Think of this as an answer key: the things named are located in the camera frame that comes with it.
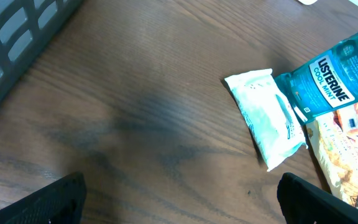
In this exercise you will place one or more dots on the blue mouthwash bottle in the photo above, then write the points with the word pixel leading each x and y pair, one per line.
pixel 326 83

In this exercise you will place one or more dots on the mint wet wipes pack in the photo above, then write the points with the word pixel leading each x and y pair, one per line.
pixel 268 114

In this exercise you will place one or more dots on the yellow snack bag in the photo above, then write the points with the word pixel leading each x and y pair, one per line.
pixel 337 157

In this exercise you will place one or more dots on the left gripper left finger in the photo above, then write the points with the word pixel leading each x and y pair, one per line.
pixel 60 202

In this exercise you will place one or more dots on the white barcode scanner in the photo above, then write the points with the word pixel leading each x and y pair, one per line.
pixel 307 2

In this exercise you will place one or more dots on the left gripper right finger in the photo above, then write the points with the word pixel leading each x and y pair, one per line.
pixel 302 202

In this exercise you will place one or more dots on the grey plastic basket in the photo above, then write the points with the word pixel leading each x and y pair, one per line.
pixel 26 27

